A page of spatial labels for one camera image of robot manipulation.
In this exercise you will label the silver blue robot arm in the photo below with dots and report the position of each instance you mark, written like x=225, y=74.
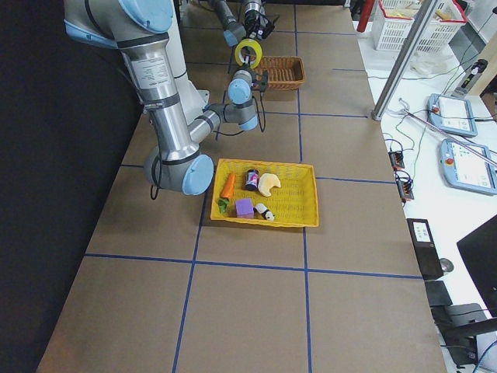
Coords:
x=146, y=34

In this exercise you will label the toy panda figure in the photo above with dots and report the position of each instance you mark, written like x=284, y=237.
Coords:
x=264, y=211

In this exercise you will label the black monitor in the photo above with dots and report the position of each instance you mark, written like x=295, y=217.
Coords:
x=478, y=252

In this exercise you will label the teach pendant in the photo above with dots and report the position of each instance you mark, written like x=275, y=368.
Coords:
x=464, y=168
x=452, y=115

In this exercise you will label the aluminium frame post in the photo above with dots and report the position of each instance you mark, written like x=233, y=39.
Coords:
x=409, y=47

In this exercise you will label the toy bread croissant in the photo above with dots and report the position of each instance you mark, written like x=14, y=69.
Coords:
x=267, y=181

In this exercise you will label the yellow tape roll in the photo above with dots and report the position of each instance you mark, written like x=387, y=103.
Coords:
x=254, y=52

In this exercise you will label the teach pendant near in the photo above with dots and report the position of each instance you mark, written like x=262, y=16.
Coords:
x=464, y=168

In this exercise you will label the black box device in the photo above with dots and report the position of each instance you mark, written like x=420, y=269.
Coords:
x=425, y=249

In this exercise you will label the brown wicker basket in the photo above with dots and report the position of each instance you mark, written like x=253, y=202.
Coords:
x=284, y=73

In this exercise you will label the toy orange carrot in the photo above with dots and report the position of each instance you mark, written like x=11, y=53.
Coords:
x=227, y=193

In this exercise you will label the teach pendant far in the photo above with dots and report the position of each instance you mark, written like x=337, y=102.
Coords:
x=452, y=115

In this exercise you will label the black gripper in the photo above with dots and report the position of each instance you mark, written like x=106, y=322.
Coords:
x=246, y=59

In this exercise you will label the purple cube block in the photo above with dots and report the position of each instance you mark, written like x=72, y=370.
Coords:
x=244, y=208

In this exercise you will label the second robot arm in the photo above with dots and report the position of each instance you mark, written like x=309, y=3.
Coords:
x=253, y=22

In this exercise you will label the yellow woven basket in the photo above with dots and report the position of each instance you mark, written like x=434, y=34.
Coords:
x=276, y=194

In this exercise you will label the small drink can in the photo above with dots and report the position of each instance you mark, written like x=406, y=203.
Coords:
x=252, y=180

